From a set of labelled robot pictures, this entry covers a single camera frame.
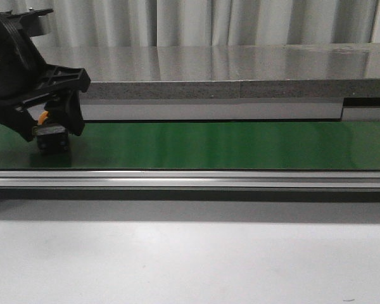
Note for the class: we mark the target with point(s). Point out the yellow mushroom push button switch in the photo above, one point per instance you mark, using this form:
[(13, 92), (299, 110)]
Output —
[(52, 138)]

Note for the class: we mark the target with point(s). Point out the aluminium conveyor frame rail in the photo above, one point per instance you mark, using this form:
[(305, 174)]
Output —
[(257, 179)]

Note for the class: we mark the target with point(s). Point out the grey speckled stone counter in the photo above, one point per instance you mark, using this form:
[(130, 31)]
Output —
[(283, 82)]

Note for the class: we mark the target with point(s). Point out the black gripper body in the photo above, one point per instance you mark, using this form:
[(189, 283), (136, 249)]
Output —
[(24, 73)]

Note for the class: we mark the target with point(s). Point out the green conveyor belt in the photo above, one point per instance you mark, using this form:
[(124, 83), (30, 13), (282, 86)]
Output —
[(206, 146)]

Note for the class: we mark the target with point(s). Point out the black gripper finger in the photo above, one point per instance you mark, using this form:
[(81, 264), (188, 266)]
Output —
[(18, 121), (68, 112)]

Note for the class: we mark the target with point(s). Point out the white pleated curtain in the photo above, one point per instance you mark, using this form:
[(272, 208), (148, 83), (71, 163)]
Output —
[(208, 23)]

